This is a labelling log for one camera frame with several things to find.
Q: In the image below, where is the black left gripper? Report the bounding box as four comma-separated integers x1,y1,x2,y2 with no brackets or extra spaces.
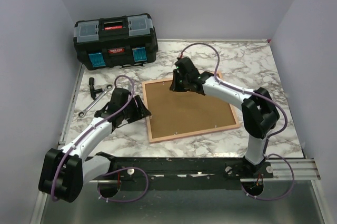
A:
121,95,151,123

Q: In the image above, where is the black plastic toolbox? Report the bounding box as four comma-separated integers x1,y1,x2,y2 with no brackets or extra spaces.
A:
73,13,158,71

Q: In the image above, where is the black T-handle tool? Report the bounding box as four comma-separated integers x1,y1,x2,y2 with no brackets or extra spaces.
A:
88,77,103,100

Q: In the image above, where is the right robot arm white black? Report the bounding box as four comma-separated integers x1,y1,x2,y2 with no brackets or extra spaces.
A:
170,57,280,178

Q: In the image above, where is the aluminium rail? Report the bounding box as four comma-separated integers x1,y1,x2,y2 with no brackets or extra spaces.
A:
265,159,321,181

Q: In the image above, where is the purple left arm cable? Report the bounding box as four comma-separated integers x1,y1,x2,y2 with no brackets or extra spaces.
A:
50,75,150,203

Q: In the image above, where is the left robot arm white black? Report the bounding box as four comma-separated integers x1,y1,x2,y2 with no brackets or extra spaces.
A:
38,87,151,202

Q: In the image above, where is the black mounting base plate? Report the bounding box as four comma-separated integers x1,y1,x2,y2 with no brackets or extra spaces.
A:
96,156,273,191

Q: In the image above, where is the pink picture frame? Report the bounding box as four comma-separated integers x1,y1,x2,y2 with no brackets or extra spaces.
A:
142,79,240,143

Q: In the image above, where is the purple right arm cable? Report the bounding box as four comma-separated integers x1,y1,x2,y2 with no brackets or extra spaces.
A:
177,43,295,201

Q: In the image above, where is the silver ratchet wrench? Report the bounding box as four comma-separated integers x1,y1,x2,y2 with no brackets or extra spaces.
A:
78,84,113,118

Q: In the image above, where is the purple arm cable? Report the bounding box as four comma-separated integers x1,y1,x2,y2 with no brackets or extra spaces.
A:
50,75,150,203
177,43,295,201

